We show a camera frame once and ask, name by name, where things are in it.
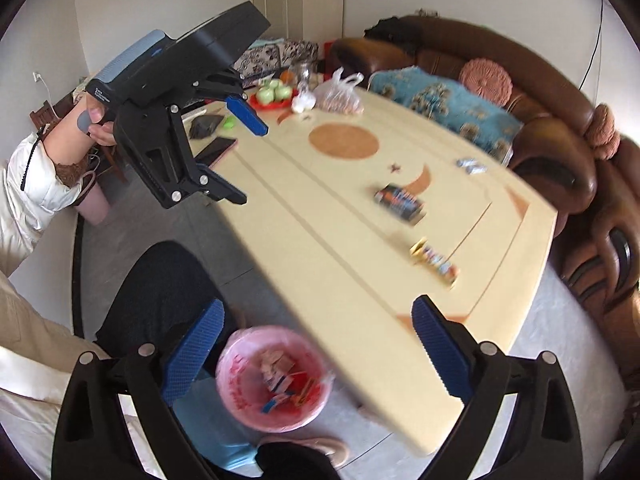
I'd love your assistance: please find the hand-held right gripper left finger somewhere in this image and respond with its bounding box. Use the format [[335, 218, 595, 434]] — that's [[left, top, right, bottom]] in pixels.
[[51, 297, 226, 480]]

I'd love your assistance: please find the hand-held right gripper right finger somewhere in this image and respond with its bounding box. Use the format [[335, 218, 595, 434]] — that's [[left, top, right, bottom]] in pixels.
[[410, 294, 586, 480]]

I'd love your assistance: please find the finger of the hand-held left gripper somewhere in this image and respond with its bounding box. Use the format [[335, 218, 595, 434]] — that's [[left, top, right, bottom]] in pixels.
[[112, 99, 248, 209], [187, 71, 269, 137]]

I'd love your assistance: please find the blue bin with pink bag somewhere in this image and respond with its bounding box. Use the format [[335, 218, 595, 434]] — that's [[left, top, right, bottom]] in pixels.
[[172, 325, 334, 468]]

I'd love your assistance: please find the person's left forearm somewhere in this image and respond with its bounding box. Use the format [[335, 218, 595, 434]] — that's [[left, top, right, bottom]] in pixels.
[[0, 110, 101, 273]]

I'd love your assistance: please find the person's left hand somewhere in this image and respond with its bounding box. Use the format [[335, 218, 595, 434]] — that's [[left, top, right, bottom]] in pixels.
[[75, 96, 119, 150]]

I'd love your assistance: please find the red plate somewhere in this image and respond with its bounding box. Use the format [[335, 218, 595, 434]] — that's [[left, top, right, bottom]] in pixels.
[[249, 85, 302, 112]]

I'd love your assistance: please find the smartphone with pink case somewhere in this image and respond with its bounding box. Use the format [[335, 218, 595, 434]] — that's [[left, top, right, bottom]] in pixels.
[[194, 137, 239, 167]]

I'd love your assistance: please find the dark grey pouch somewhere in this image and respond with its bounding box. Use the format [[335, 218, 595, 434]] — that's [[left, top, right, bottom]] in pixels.
[[188, 113, 225, 140]]

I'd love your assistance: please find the white lumpy object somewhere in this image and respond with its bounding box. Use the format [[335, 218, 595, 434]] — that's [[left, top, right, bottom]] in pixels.
[[291, 89, 317, 114]]

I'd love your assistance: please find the black white patterned cloth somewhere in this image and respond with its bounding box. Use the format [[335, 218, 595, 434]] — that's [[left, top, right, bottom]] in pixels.
[[234, 40, 320, 79]]

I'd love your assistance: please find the person's left leg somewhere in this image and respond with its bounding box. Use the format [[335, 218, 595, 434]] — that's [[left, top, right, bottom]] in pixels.
[[94, 240, 238, 378]]

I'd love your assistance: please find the brown cardboard piece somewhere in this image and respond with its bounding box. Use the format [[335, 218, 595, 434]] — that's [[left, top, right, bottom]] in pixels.
[[259, 348, 296, 387]]

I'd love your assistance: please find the yellow colourful snack packet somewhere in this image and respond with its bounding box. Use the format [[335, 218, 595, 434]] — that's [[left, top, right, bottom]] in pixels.
[[409, 237, 461, 289]]

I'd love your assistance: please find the clear plastic bag of snacks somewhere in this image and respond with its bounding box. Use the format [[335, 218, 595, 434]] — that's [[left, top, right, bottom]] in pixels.
[[312, 66, 367, 116]]

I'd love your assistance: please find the blue white packet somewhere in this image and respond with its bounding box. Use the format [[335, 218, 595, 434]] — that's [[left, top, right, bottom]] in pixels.
[[261, 392, 292, 414]]

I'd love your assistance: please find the red orange packet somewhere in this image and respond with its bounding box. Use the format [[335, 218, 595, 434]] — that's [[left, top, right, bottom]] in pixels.
[[287, 372, 322, 409]]

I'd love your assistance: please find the pink plastic container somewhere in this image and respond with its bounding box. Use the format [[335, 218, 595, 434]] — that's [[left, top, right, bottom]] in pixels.
[[75, 170, 109, 227]]

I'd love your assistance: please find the cream oval table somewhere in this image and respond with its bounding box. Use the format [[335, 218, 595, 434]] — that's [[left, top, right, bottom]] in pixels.
[[177, 82, 558, 458]]

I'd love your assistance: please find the dark snack packet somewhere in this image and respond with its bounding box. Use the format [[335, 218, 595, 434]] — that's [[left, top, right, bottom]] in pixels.
[[374, 183, 428, 227]]

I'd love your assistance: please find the person's cream jacket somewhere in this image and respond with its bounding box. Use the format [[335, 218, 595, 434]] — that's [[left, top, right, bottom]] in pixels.
[[0, 270, 166, 480]]

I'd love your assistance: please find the dark wooden stand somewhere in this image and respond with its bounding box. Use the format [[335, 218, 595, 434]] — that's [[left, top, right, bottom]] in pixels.
[[29, 77, 128, 183]]

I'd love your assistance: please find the dark cloth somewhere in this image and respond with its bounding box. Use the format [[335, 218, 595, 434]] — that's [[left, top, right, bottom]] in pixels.
[[364, 10, 427, 56]]

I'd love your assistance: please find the blue patterned cushion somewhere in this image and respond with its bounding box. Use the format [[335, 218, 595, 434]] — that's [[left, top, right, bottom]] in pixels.
[[367, 66, 524, 167]]

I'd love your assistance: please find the pink round cushion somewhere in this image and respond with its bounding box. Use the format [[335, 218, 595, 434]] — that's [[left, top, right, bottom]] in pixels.
[[584, 104, 620, 162], [459, 58, 514, 107]]

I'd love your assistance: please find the brown leather sofa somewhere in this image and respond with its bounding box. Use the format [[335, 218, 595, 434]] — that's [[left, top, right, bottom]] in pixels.
[[325, 15, 640, 411]]

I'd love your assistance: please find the white charger cable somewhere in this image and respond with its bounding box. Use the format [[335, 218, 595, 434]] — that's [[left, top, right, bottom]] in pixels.
[[32, 72, 57, 112]]

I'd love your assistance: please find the black wall cable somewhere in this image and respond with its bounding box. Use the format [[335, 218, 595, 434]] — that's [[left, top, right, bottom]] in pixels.
[[579, 0, 604, 92]]

